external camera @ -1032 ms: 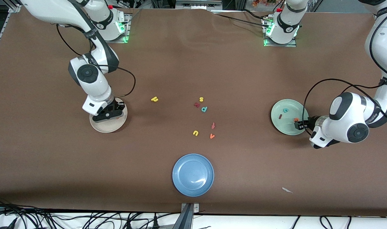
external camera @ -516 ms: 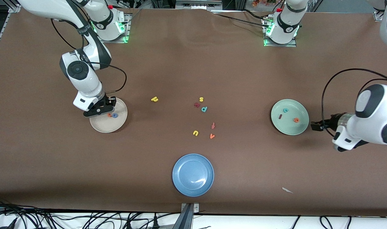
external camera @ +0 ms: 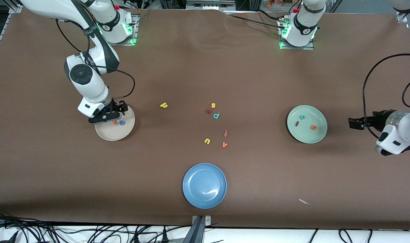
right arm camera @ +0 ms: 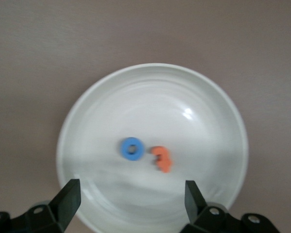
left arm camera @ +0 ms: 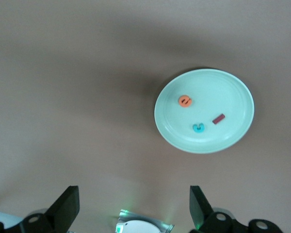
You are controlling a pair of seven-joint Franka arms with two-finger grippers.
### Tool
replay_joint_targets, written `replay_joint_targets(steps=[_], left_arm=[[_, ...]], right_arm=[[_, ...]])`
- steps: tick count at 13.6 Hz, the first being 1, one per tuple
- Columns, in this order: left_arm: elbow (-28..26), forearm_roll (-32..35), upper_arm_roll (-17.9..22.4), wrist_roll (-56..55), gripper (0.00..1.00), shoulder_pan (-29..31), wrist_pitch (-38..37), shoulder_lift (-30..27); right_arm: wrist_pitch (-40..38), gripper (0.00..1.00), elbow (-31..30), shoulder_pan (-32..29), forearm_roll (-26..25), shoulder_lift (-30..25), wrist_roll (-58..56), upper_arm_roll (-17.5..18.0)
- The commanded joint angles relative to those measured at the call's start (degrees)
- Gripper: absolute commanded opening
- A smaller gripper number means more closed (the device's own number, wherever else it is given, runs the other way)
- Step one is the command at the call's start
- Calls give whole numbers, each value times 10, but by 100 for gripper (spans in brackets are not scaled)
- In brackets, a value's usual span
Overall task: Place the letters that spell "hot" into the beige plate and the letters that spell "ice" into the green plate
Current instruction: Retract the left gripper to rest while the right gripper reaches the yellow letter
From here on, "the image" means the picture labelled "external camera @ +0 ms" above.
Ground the brown table cover sheet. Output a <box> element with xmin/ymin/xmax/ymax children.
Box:
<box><xmin>0</xmin><ymin>6</ymin><xmax>410</xmax><ymax>230</ymax></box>

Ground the black cable connector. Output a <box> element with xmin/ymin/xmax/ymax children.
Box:
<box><xmin>0</xmin><ymin>231</ymin><xmax>19</xmax><ymax>243</ymax></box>

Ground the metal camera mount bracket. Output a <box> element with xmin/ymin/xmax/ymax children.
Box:
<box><xmin>182</xmin><ymin>215</ymin><xmax>211</xmax><ymax>243</ymax></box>

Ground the beige brown plate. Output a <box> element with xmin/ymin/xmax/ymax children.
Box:
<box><xmin>95</xmin><ymin>103</ymin><xmax>136</xmax><ymax>141</ymax></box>

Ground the black base supply cable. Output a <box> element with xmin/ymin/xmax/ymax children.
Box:
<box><xmin>256</xmin><ymin>9</ymin><xmax>285</xmax><ymax>21</ymax></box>
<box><xmin>225</xmin><ymin>13</ymin><xmax>286</xmax><ymax>29</ymax></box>

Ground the black camera cable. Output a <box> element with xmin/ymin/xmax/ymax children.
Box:
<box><xmin>363</xmin><ymin>53</ymin><xmax>410</xmax><ymax>139</ymax></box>
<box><xmin>56</xmin><ymin>19</ymin><xmax>136</xmax><ymax>100</ymax></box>

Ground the black left camera cable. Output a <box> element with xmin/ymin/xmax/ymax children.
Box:
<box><xmin>363</xmin><ymin>53</ymin><xmax>410</xmax><ymax>139</ymax></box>

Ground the black right camera cable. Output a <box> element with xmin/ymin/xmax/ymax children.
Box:
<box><xmin>56</xmin><ymin>19</ymin><xmax>136</xmax><ymax>100</ymax></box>

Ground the thick black cable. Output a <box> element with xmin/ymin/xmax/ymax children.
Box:
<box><xmin>0</xmin><ymin>216</ymin><xmax>57</xmax><ymax>233</ymax></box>

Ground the blue plate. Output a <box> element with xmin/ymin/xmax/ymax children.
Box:
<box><xmin>182</xmin><ymin>163</ymin><xmax>227</xmax><ymax>209</ymax></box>

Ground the grey power box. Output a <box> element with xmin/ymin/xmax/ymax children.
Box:
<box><xmin>186</xmin><ymin>0</ymin><xmax>236</xmax><ymax>10</ymax></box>

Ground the green plate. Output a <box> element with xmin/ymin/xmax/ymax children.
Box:
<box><xmin>287</xmin><ymin>105</ymin><xmax>328</xmax><ymax>144</ymax></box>

